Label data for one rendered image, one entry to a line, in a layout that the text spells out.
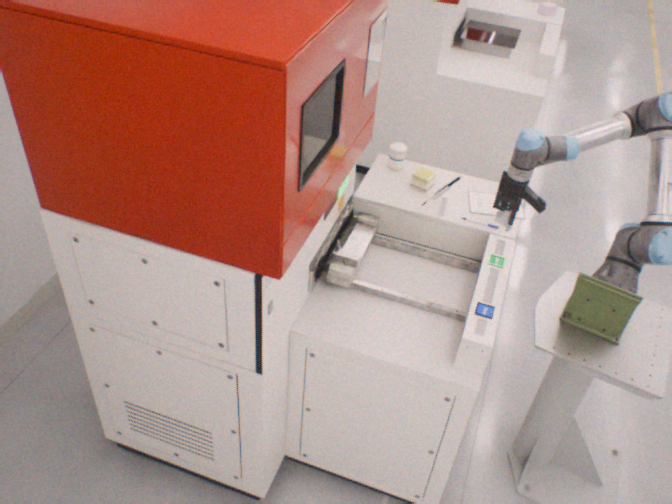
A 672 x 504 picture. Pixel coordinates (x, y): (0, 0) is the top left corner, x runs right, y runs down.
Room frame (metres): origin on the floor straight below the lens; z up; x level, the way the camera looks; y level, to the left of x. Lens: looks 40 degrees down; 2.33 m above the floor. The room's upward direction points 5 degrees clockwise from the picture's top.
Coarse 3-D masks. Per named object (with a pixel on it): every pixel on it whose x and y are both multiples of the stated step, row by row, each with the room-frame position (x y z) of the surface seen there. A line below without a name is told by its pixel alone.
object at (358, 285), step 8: (352, 280) 1.62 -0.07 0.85; (352, 288) 1.60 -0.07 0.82; (360, 288) 1.60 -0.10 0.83; (368, 288) 1.59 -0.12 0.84; (376, 288) 1.59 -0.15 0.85; (384, 288) 1.59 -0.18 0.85; (384, 296) 1.57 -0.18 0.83; (392, 296) 1.56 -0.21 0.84; (400, 296) 1.56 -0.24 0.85; (408, 296) 1.56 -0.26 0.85; (408, 304) 1.55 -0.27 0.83; (416, 304) 1.54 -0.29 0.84; (424, 304) 1.53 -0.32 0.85; (432, 304) 1.53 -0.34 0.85; (432, 312) 1.52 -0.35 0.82; (440, 312) 1.52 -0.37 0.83; (448, 312) 1.51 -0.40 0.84; (456, 312) 1.51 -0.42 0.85; (464, 312) 1.51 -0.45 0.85
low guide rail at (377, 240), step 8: (376, 240) 1.86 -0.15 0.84; (384, 240) 1.86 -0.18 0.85; (392, 240) 1.86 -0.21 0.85; (392, 248) 1.84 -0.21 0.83; (400, 248) 1.84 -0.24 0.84; (408, 248) 1.83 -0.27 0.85; (416, 248) 1.83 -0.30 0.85; (424, 256) 1.81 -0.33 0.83; (432, 256) 1.80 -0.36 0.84; (440, 256) 1.79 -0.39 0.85; (448, 256) 1.80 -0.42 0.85; (448, 264) 1.78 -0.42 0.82; (456, 264) 1.78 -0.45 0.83; (464, 264) 1.77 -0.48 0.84; (472, 264) 1.77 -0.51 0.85
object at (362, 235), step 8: (360, 224) 1.90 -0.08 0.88; (352, 232) 1.85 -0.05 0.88; (360, 232) 1.85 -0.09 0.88; (368, 232) 1.86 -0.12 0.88; (352, 240) 1.80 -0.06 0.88; (360, 240) 1.81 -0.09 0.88; (368, 240) 1.81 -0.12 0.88; (344, 248) 1.75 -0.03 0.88; (352, 248) 1.76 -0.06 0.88; (360, 248) 1.76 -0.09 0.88; (360, 256) 1.71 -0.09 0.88; (328, 280) 1.59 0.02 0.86; (336, 280) 1.59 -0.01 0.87; (344, 280) 1.58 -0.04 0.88
